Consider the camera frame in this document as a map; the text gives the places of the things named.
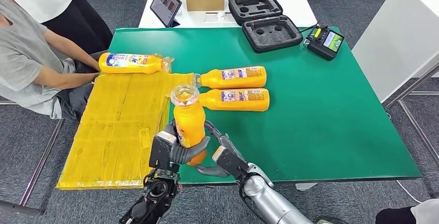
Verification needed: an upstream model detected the yellow taped cardboard mat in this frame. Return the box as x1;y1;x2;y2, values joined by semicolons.
56;54;196;191

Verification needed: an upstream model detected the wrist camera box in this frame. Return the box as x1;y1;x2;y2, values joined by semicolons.
149;130;178;171
211;145;257;182

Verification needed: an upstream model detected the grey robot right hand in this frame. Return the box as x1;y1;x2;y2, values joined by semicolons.
195;120;246;179

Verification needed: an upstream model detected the standing person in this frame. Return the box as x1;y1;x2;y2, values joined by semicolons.
3;0;114;56

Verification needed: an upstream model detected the orange detergent bottle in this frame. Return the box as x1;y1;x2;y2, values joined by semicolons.
195;88;271;112
194;65;268;90
98;52;173;76
170;84;208;167

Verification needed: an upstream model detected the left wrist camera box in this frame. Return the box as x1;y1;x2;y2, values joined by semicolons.
149;130;178;171

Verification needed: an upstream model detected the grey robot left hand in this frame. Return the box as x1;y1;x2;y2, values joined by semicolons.
164;120;211;166

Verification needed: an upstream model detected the seated person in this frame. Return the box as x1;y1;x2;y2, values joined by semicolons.
0;0;102;121

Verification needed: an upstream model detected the black foam-lined carrying case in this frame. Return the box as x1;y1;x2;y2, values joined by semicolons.
228;0;304;54

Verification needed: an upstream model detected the black tablet with stand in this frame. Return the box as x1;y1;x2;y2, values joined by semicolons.
150;0;183;28

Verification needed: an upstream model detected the metal table leg frame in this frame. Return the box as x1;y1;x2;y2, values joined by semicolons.
0;100;66;217
383;63;439;167

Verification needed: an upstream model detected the white floor cable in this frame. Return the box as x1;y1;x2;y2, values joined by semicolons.
396;180;425;205

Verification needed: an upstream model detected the small white packet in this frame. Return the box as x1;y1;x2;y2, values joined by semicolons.
204;11;234;24

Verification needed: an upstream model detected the black remote controller with screen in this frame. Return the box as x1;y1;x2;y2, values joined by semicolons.
300;23;345;62

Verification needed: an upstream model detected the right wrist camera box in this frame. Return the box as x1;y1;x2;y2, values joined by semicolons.
211;145;257;182

